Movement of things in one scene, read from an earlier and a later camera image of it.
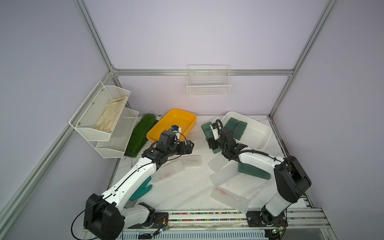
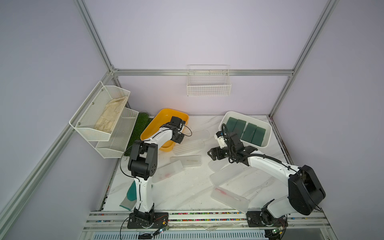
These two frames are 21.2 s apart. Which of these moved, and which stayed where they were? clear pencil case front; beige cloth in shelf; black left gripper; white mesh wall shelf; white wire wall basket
Moved: black left gripper
Stayed: white wire wall basket; clear pencil case front; white mesh wall shelf; beige cloth in shelf
